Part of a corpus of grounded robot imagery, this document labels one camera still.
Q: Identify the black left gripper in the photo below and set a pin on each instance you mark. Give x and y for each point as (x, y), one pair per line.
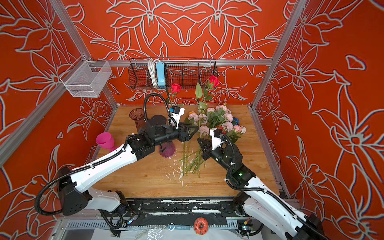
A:
(185, 135)

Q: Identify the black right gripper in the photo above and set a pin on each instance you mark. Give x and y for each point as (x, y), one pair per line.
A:
(207, 144)

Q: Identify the purple ribbed glass vase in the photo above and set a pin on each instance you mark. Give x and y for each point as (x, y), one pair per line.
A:
(168, 149)

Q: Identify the red rose stem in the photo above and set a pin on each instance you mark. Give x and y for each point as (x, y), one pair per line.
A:
(203, 94)
(171, 100)

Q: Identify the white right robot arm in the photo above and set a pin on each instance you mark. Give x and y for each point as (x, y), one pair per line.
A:
(256, 199)

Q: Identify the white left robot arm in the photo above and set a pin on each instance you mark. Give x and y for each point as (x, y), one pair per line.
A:
(75, 187)

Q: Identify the pile of pink flowers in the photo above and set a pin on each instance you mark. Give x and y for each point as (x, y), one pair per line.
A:
(219, 117)

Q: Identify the brown ribbed glass vase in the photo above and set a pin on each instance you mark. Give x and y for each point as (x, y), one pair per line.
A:
(137, 115)

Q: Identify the blue flower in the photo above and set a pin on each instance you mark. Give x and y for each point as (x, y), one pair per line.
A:
(236, 122)

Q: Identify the light blue box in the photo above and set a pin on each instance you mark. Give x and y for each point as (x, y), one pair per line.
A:
(161, 74)

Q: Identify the magenta plastic goblet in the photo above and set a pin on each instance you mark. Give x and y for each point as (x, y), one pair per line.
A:
(106, 141)

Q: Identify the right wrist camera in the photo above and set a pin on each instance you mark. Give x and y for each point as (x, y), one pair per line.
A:
(216, 138)

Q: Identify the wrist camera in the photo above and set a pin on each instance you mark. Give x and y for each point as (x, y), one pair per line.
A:
(216, 138)
(176, 113)

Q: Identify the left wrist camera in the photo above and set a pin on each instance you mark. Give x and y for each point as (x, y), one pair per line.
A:
(176, 113)

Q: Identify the black wire wall basket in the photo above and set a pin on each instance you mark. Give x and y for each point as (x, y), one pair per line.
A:
(186, 72)

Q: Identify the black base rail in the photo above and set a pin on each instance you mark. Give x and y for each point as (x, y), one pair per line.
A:
(218, 211)

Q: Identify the white mesh wall basket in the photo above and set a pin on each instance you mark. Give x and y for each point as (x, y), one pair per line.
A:
(86, 79)

